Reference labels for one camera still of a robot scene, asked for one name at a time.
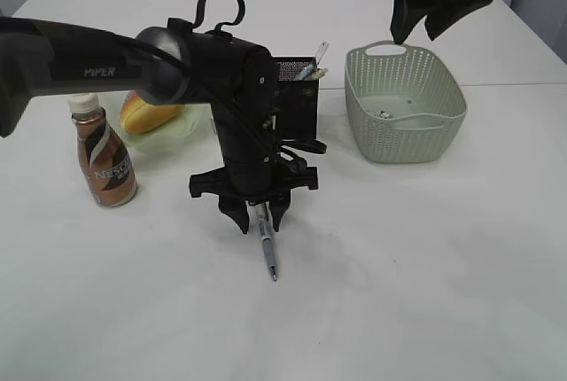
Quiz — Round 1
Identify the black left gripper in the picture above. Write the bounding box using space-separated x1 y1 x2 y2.
189 132 319 234

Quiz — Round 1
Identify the grey grip pen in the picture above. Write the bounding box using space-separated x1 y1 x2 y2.
253 203 277 282

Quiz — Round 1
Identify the clear plastic ruler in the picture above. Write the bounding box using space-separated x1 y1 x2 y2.
313 41 330 68

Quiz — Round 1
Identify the blue grey pen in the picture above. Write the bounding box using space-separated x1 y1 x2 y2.
295 64 316 81

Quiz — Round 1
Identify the yellow bread loaf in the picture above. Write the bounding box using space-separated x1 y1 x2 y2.
120 91 184 134

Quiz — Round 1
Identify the brown coffee drink bottle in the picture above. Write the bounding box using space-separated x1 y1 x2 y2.
67 93 137 207

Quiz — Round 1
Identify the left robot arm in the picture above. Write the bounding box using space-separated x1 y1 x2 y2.
1 17 326 230

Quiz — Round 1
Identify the pale green glass plate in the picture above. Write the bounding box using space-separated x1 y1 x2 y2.
116 105 210 153

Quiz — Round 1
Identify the pale green plastic basket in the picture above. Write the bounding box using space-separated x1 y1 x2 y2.
345 42 468 164

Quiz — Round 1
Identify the black mesh pen holder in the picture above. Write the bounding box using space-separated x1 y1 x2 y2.
274 57 319 140

